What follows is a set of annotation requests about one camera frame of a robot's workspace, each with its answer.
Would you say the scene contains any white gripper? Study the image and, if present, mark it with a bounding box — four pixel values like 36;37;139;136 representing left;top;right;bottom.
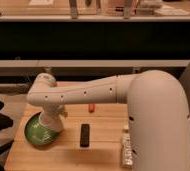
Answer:
39;105;68;132

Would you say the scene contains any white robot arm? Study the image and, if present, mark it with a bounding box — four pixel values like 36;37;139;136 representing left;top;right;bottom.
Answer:
27;70;190;171

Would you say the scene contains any green ceramic bowl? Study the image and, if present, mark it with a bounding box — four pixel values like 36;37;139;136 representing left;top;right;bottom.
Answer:
24;113;59;146

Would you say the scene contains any black rectangular bar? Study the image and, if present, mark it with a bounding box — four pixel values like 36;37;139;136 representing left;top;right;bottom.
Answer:
80;124;90;147

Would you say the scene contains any small orange object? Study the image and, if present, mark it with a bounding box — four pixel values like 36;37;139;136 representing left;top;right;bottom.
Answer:
89;104;95;113

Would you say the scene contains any white packet at table edge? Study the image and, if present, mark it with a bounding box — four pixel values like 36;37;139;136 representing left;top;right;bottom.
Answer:
122;133;133;168

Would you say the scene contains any long wooden shelf rail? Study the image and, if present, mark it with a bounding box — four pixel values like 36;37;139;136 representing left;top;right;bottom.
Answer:
0;60;190;68

